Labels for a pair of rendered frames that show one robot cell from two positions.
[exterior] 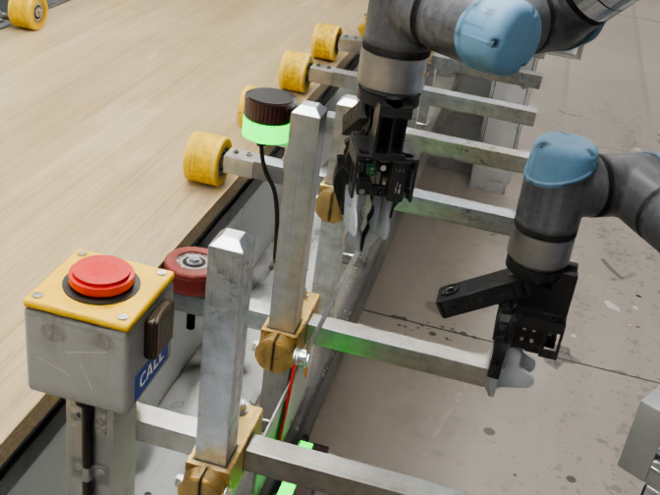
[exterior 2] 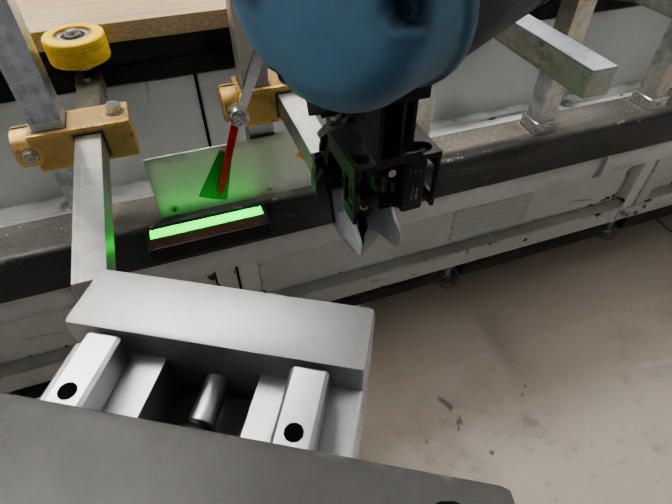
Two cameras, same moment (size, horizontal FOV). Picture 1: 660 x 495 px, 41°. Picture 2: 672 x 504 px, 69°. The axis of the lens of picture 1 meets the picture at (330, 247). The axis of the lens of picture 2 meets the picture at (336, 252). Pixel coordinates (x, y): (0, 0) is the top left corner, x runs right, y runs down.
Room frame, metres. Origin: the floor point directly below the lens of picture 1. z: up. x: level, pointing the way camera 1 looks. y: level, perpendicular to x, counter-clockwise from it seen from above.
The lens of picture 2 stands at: (0.76, -0.53, 1.17)
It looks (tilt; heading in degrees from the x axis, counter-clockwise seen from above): 46 degrees down; 60
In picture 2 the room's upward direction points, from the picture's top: straight up
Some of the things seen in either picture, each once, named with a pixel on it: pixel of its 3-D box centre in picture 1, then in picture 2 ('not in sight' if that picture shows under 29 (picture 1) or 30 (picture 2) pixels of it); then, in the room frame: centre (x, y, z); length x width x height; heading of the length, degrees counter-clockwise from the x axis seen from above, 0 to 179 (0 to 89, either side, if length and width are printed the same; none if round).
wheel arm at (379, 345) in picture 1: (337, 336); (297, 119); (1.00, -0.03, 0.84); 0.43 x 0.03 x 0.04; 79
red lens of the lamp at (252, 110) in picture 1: (269, 105); not in sight; (0.98, 0.09, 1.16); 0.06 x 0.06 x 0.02
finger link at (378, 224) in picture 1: (380, 224); not in sight; (0.95, -0.06, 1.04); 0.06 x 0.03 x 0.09; 10
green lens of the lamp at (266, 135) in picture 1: (268, 126); not in sight; (0.98, 0.09, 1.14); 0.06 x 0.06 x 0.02
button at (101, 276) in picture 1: (101, 280); not in sight; (0.47, 0.14, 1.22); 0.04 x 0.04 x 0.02
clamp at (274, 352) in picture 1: (286, 329); (271, 95); (0.99, 0.04, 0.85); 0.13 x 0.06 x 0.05; 169
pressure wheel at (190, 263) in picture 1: (192, 293); not in sight; (1.04, 0.18, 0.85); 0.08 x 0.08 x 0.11
